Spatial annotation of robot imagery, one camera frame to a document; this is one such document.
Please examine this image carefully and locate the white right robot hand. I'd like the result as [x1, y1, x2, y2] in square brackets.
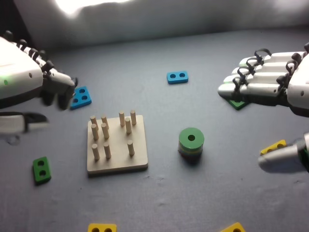
[217, 42, 309, 174]

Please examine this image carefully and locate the yellow three-hole triangle block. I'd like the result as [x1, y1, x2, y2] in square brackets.
[260, 139, 287, 155]

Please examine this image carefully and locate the green round block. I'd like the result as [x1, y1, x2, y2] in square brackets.
[178, 127, 205, 165]

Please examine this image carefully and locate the blue two-hole block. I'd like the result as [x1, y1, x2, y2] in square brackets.
[166, 70, 189, 85]

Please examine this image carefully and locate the grey table cloth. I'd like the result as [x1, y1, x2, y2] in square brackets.
[0, 26, 309, 232]

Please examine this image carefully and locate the blue four-hole block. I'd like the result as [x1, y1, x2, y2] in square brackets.
[70, 86, 93, 111]

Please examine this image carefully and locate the green four-hole block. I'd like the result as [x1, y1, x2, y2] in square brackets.
[228, 98, 249, 111]

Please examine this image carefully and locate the yellow wooden block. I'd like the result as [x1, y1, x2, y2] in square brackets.
[87, 223, 118, 232]
[221, 222, 246, 232]

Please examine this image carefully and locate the white backdrop cloth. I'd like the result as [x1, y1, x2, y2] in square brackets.
[14, 0, 309, 51]

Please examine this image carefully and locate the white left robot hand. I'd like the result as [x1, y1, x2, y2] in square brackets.
[0, 30, 78, 135]

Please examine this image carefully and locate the green two-hole block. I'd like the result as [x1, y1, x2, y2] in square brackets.
[32, 156, 52, 186]

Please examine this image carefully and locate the wooden peg board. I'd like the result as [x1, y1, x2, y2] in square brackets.
[86, 110, 149, 177]

